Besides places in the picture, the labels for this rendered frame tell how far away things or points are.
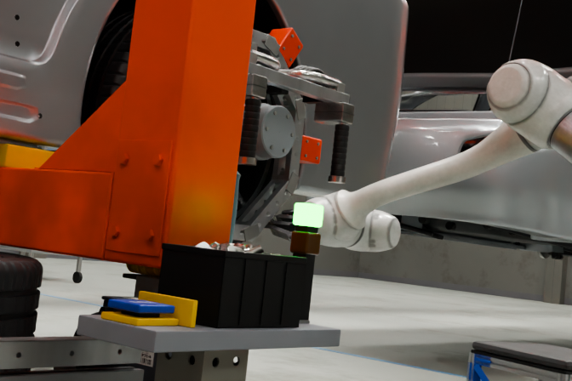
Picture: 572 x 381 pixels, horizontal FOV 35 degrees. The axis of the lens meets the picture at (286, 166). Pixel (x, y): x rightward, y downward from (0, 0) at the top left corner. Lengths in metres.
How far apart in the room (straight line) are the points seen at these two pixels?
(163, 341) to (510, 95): 0.88
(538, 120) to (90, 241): 0.88
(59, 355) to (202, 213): 0.34
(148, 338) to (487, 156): 1.06
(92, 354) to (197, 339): 0.32
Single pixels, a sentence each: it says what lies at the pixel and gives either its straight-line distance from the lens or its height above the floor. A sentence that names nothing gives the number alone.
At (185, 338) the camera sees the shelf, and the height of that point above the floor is 0.44.
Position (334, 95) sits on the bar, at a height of 0.97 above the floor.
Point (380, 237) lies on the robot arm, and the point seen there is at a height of 0.62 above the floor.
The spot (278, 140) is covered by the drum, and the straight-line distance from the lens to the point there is 2.19.
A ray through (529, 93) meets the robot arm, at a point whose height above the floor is 0.92.
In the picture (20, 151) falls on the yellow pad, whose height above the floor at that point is 0.72.
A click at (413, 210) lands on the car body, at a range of 4.71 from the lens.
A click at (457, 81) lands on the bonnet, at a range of 5.91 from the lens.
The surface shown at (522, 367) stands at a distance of 2.86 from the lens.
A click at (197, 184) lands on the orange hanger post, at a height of 0.67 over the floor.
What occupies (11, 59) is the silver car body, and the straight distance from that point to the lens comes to 1.99.
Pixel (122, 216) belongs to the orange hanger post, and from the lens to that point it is 1.63.
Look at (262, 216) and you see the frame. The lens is 2.37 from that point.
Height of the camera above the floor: 0.59
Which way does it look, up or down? 5 degrees up
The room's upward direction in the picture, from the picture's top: 6 degrees clockwise
